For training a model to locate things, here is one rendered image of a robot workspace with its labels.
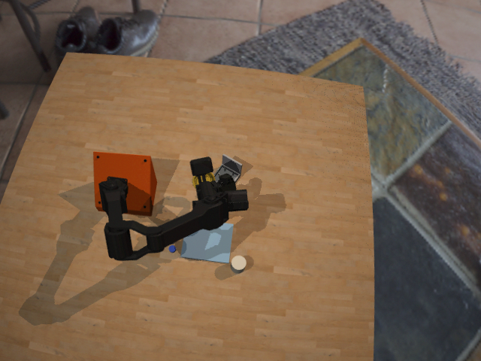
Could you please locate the yellow round plate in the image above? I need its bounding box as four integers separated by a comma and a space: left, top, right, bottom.
192, 172, 215, 188

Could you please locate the grey cylinder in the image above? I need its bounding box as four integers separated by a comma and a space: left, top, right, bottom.
231, 256, 247, 274

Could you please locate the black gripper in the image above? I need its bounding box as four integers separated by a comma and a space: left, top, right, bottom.
189, 156, 217, 197

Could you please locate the grey dish rack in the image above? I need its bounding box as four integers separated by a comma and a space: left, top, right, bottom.
214, 154, 243, 183

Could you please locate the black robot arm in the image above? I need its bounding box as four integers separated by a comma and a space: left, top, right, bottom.
98, 174, 249, 261

